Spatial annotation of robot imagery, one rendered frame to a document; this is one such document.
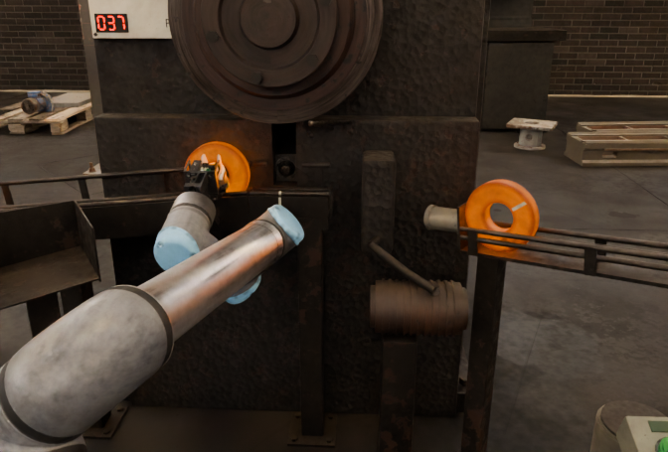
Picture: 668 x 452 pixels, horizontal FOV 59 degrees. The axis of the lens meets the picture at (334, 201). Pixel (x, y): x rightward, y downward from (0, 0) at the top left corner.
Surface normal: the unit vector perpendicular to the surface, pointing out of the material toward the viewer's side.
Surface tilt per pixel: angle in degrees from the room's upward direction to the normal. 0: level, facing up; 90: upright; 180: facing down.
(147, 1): 90
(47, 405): 80
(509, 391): 0
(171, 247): 102
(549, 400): 0
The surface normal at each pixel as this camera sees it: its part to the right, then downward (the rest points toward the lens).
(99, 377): 0.62, 0.00
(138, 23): -0.05, 0.33
